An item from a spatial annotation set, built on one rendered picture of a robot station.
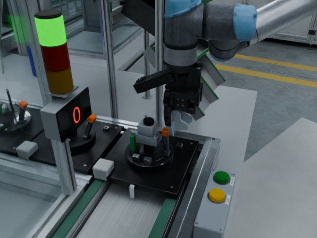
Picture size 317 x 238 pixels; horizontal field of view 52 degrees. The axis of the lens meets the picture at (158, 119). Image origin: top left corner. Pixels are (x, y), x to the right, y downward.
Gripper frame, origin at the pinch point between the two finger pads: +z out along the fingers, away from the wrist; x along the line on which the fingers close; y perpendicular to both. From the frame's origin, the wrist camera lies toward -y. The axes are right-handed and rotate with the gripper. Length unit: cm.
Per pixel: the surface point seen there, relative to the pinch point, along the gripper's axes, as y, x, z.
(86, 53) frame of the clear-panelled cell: -78, 86, 19
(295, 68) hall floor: 56, 325, 107
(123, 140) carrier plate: -16.8, 4.7, 10.2
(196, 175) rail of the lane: 8.3, -2.5, 11.3
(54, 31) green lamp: -16.1, -20.7, -31.5
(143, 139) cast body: -7.0, -2.1, 2.9
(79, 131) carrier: -30.4, 1.8, 8.1
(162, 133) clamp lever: -1.8, -1.0, 0.7
